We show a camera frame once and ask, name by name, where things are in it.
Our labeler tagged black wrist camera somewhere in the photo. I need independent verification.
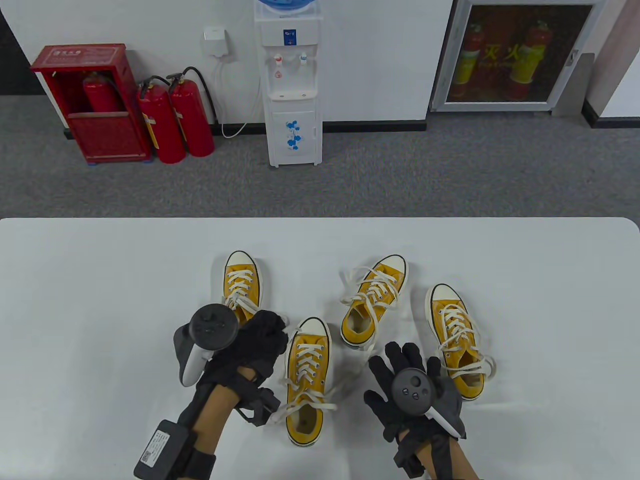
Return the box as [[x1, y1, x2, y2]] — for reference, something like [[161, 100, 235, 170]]
[[392, 440, 426, 476], [235, 387, 282, 427]]

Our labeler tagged yellow shoe with white laces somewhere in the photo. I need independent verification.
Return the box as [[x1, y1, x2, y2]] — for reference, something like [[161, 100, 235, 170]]
[[425, 283, 497, 402], [327, 255, 409, 396], [270, 316, 339, 447], [217, 250, 291, 351]]

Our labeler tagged red extinguisher floor cabinet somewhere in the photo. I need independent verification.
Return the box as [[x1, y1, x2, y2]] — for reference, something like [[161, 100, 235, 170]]
[[30, 43, 153, 166]]

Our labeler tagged gray metal panel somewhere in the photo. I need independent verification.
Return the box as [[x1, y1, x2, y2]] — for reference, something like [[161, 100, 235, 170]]
[[552, 51, 596, 118]]

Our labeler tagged gray tracking controller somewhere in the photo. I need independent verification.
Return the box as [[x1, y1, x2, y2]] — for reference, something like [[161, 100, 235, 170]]
[[173, 303, 239, 388], [391, 367, 467, 441]]

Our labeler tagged person's left forearm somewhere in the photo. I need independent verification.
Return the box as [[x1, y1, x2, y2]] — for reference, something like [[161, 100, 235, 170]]
[[180, 365, 256, 480]]

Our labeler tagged red fire extinguisher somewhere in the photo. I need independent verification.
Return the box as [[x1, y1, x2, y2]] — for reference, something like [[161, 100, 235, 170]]
[[136, 76, 187, 165], [82, 71, 123, 115], [166, 66, 219, 158]]

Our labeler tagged person's right hand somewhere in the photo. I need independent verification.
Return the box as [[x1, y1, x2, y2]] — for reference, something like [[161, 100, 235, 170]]
[[363, 341, 467, 444]]

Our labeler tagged black labelled wrist box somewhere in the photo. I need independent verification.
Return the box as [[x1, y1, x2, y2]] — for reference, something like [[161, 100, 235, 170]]
[[134, 420, 191, 480]]

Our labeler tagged glass door wall cabinet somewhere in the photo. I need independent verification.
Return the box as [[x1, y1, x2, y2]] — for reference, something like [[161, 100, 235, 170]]
[[430, 0, 608, 113]]

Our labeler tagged person's right forearm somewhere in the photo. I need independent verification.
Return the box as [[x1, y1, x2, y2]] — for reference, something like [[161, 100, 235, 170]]
[[399, 432, 481, 480]]

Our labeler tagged person's left hand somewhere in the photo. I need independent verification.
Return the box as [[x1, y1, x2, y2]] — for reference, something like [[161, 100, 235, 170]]
[[196, 310, 291, 396]]

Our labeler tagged white water dispenser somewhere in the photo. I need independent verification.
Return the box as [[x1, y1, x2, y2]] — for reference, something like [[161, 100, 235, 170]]
[[253, 5, 323, 168]]

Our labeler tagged white power cable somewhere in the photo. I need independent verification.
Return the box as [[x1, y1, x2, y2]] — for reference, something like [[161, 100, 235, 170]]
[[214, 57, 263, 139]]

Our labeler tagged red extinguisher behind glass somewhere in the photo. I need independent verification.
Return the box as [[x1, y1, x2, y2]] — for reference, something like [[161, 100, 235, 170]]
[[510, 20, 553, 101], [452, 22, 487, 98]]

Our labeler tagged white wall box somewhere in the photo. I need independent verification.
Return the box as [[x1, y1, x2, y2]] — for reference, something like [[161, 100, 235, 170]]
[[202, 27, 236, 61]]

